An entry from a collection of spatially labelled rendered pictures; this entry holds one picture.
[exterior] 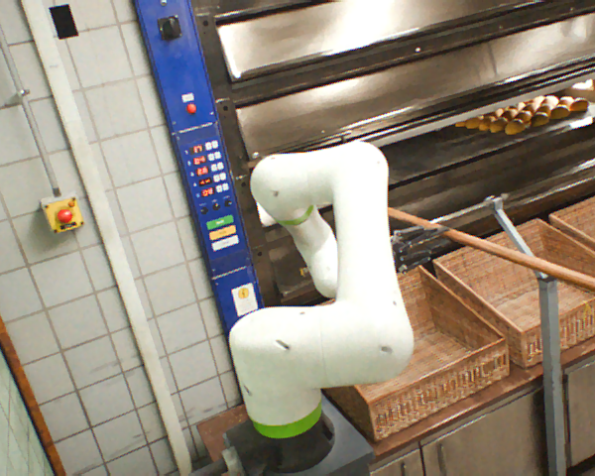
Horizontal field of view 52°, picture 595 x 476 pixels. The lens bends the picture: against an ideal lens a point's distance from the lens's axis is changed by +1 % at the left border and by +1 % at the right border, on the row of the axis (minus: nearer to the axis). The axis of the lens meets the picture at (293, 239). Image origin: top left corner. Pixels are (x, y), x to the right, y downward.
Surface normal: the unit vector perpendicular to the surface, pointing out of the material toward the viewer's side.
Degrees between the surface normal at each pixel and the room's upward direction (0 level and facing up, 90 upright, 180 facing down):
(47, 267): 90
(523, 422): 90
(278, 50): 70
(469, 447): 90
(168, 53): 90
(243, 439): 0
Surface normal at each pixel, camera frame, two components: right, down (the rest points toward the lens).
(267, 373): -0.12, 0.37
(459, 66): 0.31, -0.06
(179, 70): 0.40, 0.26
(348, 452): -0.19, -0.91
